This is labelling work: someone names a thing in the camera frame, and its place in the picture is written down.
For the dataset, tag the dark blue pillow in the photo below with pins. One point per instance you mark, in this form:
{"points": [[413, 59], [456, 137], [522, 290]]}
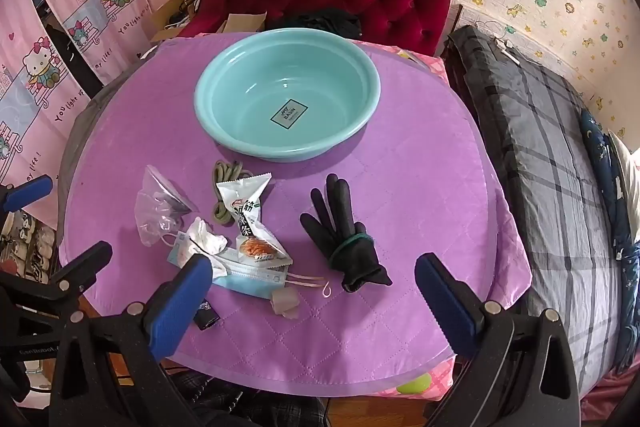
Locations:
{"points": [[627, 177]]}

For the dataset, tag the shoe rack with shoes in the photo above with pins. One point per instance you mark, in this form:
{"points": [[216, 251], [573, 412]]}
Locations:
{"points": [[25, 247]]}

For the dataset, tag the small black tube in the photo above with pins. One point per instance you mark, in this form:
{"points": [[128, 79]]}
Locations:
{"points": [[205, 317]]}

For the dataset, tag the grey plaid bedding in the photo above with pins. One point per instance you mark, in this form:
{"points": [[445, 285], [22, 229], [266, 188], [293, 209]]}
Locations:
{"points": [[540, 167]]}

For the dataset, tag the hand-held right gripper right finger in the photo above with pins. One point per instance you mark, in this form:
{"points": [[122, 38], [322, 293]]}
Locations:
{"points": [[447, 309]]}

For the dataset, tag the dark plaid pants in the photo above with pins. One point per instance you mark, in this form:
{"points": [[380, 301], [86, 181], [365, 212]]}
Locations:
{"points": [[250, 399]]}

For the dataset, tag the green ball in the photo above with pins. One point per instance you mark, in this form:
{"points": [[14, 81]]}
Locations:
{"points": [[414, 385]]}

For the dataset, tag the teal plastic basin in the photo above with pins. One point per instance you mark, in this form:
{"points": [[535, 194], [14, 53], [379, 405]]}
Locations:
{"points": [[240, 107]]}

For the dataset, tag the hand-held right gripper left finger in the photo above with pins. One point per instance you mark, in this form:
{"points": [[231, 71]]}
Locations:
{"points": [[175, 312]]}

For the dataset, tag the white tissue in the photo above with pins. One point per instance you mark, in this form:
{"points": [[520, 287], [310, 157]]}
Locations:
{"points": [[202, 234]]}

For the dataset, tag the white snack packet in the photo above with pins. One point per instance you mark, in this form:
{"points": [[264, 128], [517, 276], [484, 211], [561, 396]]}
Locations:
{"points": [[245, 207]]}

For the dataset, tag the black cloth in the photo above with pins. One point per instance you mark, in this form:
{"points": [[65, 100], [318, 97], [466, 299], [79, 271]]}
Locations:
{"points": [[320, 24]]}

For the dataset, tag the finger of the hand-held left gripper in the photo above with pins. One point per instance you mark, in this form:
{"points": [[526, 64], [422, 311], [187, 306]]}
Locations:
{"points": [[30, 194], [85, 263]]}

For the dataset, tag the purple quilted mat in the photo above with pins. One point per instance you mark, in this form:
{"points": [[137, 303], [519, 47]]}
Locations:
{"points": [[400, 187]]}

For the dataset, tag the clear plastic bag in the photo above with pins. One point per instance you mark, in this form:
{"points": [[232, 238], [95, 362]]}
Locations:
{"points": [[160, 207]]}

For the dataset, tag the open cardboard box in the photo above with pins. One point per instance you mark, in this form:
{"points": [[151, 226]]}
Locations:
{"points": [[170, 14], [245, 23]]}

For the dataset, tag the black glove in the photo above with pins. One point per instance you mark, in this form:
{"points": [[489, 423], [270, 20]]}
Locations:
{"points": [[345, 249]]}

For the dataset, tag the navy star print pillow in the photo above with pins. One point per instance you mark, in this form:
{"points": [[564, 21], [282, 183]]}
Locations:
{"points": [[607, 187]]}

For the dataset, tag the pink printed tablecloth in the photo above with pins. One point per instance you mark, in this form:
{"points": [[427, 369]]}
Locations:
{"points": [[430, 67]]}

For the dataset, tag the blue face mask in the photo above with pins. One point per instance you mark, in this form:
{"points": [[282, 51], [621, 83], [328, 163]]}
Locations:
{"points": [[250, 279]]}

